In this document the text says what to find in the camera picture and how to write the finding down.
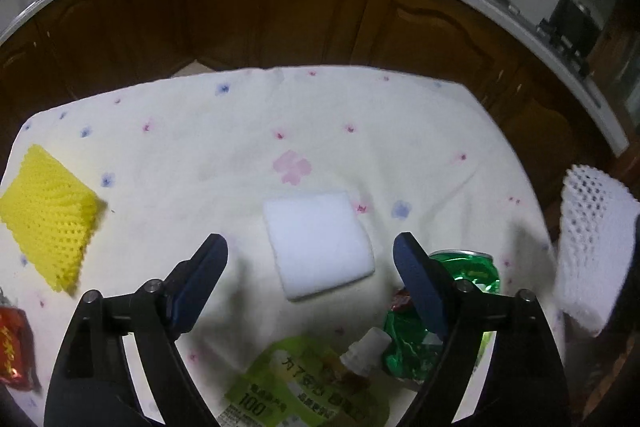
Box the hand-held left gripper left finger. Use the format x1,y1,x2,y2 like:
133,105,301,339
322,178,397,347
44,233,229,427

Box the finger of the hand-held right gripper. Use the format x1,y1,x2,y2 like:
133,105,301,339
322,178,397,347
622,213,640,308

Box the yellow foam net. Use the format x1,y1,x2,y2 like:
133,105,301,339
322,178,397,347
0,144,107,294

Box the red snack packet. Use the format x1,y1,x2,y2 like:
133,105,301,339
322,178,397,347
0,289,42,391

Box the white floral tablecloth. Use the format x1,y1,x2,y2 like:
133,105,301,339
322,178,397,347
0,66,568,427

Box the black pot with lid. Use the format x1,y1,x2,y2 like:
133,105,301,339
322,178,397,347
549,0,604,54

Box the green drink pouch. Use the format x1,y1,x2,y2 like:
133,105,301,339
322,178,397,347
225,327,394,427

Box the orange red packet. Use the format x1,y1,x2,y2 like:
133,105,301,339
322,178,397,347
391,288,416,313

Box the white foam net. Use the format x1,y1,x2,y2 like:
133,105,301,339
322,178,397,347
552,164,640,338

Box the crushed green can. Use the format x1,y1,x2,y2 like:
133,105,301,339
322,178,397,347
382,249,502,381

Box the gas stove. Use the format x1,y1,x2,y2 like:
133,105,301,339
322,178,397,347
439,0,603,80

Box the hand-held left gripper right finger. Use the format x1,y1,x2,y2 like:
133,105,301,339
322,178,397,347
393,232,573,427

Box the white sponge block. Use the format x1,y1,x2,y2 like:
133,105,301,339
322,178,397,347
262,191,376,303

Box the wooden lower cabinets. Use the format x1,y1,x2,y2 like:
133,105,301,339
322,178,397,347
0,0,617,228

